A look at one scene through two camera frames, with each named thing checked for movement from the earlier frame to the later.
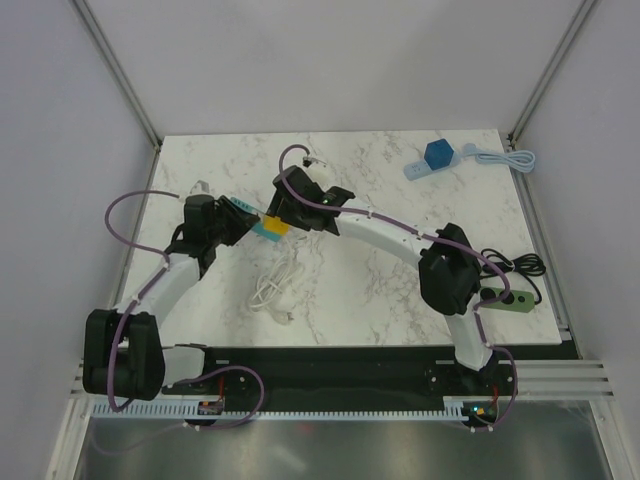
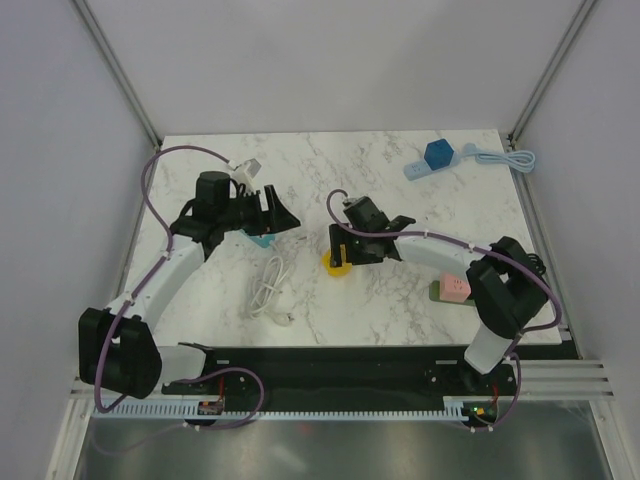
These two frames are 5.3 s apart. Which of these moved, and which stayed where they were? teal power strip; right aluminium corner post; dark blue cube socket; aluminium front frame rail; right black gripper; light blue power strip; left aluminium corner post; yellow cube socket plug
Moved: yellow cube socket plug; teal power strip; right black gripper
Stayed: light blue power strip; dark blue cube socket; aluminium front frame rail; right aluminium corner post; left aluminium corner post
